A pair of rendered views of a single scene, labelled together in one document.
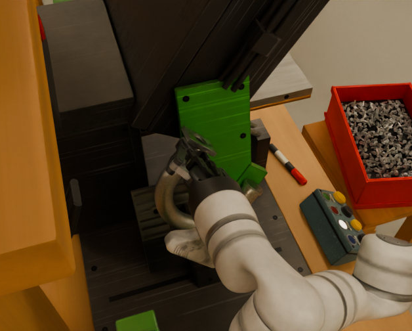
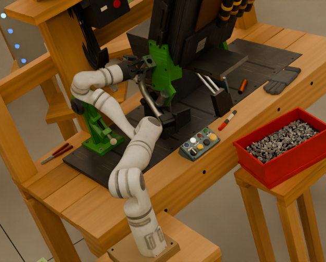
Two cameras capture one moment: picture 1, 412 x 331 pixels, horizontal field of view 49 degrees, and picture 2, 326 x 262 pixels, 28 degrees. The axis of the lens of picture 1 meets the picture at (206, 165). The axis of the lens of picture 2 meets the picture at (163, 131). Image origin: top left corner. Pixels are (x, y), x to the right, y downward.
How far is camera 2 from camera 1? 2.40 m
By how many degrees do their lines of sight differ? 58
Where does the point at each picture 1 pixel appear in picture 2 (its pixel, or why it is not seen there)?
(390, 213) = (248, 177)
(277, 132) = (248, 110)
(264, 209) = (195, 128)
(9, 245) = (30, 15)
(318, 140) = not seen: hidden behind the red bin
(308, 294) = (81, 76)
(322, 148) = not seen: hidden behind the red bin
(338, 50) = not seen: outside the picture
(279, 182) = (215, 124)
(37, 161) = (42, 11)
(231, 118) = (162, 60)
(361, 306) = (105, 106)
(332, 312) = (92, 94)
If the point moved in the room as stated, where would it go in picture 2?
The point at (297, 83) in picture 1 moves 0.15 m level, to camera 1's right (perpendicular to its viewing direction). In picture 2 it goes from (219, 70) to (236, 84)
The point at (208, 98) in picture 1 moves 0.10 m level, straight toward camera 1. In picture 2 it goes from (155, 47) to (133, 57)
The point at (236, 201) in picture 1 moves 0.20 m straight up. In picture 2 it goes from (113, 67) to (96, 21)
